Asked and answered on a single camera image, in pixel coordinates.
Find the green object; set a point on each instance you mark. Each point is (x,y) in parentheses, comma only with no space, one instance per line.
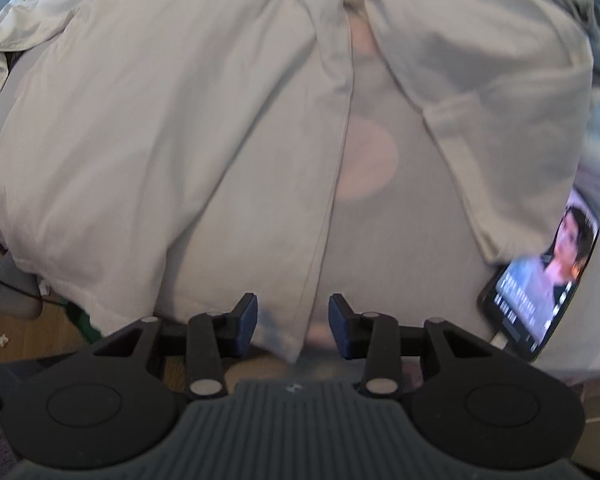
(87,325)

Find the person's grey socked foot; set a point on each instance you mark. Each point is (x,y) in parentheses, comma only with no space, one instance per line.
(5,285)

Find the white and striped clothes pile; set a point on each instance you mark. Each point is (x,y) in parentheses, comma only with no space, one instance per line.
(15,25)

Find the cream white pants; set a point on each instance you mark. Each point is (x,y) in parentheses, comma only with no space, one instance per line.
(155,135)

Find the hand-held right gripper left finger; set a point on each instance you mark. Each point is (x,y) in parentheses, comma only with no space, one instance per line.
(245,321)

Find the black smartphone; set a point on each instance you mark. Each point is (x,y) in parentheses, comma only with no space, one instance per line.
(545,285)

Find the grey bed sheet, pink dots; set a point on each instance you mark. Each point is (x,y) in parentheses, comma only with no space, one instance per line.
(395,245)

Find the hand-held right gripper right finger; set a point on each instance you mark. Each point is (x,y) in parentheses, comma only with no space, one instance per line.
(337,321)

